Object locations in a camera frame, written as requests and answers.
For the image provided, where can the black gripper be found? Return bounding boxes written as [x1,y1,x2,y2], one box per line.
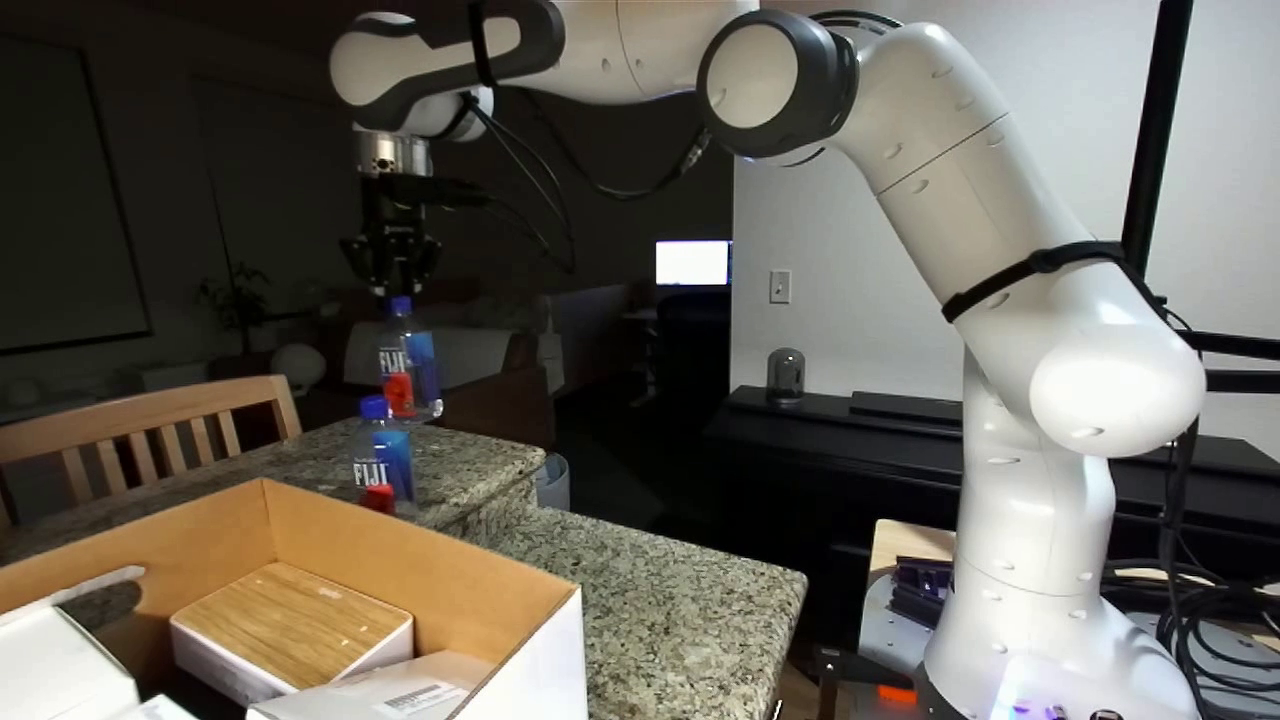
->
[337,198,451,309]

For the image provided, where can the background cardboard box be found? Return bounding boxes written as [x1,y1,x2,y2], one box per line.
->
[340,318,559,452]

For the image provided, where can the white cardboard box brown inside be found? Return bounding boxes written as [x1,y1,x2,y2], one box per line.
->
[0,472,591,720]

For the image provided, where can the white box with wooden top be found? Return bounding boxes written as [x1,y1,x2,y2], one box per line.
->
[164,562,422,705]

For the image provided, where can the dark houseplant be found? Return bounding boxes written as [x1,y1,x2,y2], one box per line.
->
[197,256,279,361]

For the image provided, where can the white paper towel roll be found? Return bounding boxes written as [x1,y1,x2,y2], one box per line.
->
[535,448,578,517]

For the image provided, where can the lit computer monitor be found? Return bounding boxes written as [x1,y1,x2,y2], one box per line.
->
[647,237,738,292]

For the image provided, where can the light wooden slatted chair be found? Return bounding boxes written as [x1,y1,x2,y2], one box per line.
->
[0,372,308,536]

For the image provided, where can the small grey jar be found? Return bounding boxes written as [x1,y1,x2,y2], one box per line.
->
[765,343,810,406]

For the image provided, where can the dark low sideboard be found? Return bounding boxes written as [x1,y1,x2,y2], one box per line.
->
[702,386,1280,633]

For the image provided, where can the white flat foam piece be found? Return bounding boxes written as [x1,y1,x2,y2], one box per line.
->
[0,564,151,720]

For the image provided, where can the light wooden robot table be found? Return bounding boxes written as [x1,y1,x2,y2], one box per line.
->
[856,517,970,673]

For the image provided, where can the dark purple device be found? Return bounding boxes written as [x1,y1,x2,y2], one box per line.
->
[886,554,960,626]

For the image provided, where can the black stand pole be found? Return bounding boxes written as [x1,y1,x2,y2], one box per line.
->
[1118,0,1200,279]

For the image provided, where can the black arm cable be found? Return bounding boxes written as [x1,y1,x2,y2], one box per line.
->
[457,0,722,210]

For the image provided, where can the wall projector screen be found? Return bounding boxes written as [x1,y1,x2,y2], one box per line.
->
[0,28,155,361]

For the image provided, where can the black strap around arm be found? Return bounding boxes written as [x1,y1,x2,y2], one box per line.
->
[941,237,1171,329]

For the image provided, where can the black floor cables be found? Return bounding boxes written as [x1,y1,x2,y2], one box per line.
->
[1099,558,1280,720]

